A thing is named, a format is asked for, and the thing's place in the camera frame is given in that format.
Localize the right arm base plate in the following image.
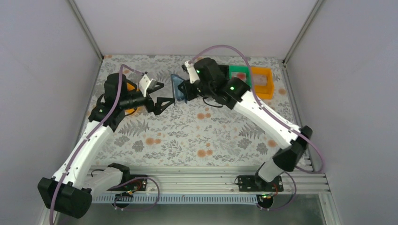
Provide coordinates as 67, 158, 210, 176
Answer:
234, 175, 284, 192

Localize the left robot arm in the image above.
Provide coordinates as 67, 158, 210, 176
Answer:
38, 73, 175, 218

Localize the blue leather card holder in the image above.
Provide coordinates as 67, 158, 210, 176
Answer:
170, 74, 187, 104

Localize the orange bin left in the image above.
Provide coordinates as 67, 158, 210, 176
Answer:
121, 80, 139, 116

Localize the orange bin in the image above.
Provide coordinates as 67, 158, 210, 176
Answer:
121, 80, 139, 116
251, 67, 275, 100

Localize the green bin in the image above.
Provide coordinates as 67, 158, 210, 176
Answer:
229, 65, 252, 87

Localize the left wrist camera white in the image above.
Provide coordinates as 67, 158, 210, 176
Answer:
138, 73, 157, 97

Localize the white red card stack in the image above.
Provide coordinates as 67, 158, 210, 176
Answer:
231, 72, 247, 82

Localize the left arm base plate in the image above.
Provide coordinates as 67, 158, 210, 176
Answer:
108, 174, 148, 191

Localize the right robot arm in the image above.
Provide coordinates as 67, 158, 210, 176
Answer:
178, 57, 312, 183

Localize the pale card stack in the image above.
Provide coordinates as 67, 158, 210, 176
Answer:
253, 74, 268, 86

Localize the orange bin right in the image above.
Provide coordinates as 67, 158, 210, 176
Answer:
251, 67, 275, 100

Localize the aluminium mounting rail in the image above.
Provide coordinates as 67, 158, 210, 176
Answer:
130, 166, 330, 195

